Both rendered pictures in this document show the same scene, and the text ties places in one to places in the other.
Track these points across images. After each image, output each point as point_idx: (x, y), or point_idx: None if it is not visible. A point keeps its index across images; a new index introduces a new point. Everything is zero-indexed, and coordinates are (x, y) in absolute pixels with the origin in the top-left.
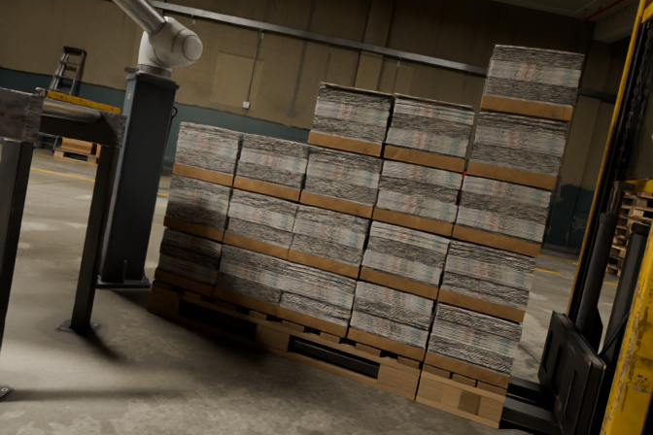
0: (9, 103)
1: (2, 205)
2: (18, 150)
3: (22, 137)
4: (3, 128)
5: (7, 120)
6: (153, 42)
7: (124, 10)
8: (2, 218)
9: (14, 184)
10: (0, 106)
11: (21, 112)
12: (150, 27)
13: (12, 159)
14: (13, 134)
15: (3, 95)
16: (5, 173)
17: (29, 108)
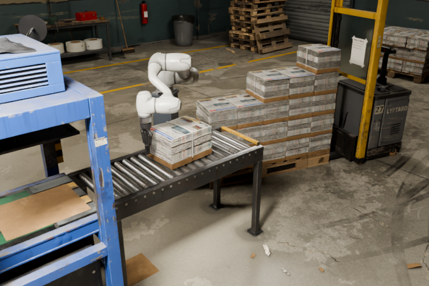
0: (258, 152)
1: (259, 179)
2: (262, 163)
3: (262, 159)
4: (258, 159)
5: (258, 156)
6: (185, 82)
7: (182, 76)
8: (260, 182)
9: (261, 172)
10: (256, 154)
11: (262, 152)
12: (187, 76)
13: (260, 166)
14: (260, 159)
15: (257, 150)
16: (259, 170)
17: (263, 150)
